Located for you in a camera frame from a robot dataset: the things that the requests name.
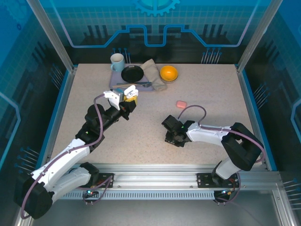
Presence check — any beige folded cloth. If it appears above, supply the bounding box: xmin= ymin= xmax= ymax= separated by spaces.
xmin=141 ymin=58 xmax=168 ymax=92

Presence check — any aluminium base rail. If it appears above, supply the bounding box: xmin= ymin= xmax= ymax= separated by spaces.
xmin=30 ymin=163 xmax=282 ymax=192

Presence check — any light blue mug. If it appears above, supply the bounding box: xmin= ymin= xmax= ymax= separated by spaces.
xmin=110 ymin=53 xmax=125 ymax=73

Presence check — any lavender tray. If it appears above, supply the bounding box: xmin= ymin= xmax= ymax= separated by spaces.
xmin=109 ymin=63 xmax=156 ymax=91

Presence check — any slotted metal cable duct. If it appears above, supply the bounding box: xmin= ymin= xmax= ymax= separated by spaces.
xmin=54 ymin=191 xmax=216 ymax=200

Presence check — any black round plate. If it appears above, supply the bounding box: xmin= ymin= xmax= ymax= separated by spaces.
xmin=121 ymin=65 xmax=144 ymax=83

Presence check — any dark grey fork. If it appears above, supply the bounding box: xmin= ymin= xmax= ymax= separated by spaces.
xmin=117 ymin=81 xmax=152 ymax=89

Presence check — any white earbud charging case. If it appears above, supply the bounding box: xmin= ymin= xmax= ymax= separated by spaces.
xmin=123 ymin=85 xmax=139 ymax=99

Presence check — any aluminium frame post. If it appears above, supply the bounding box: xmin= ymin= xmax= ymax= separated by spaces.
xmin=26 ymin=0 xmax=78 ymax=74
xmin=236 ymin=0 xmax=283 ymax=74

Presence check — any wooden utensil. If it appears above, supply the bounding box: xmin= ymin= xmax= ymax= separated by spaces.
xmin=112 ymin=84 xmax=142 ymax=89

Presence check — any aluminium table side rail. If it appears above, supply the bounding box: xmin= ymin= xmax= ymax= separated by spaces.
xmin=236 ymin=65 xmax=271 ymax=171
xmin=39 ymin=67 xmax=77 ymax=171

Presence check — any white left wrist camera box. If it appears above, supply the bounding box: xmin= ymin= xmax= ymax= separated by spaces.
xmin=103 ymin=89 xmax=124 ymax=110

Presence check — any orange bowl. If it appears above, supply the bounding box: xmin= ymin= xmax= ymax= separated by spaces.
xmin=159 ymin=65 xmax=179 ymax=84

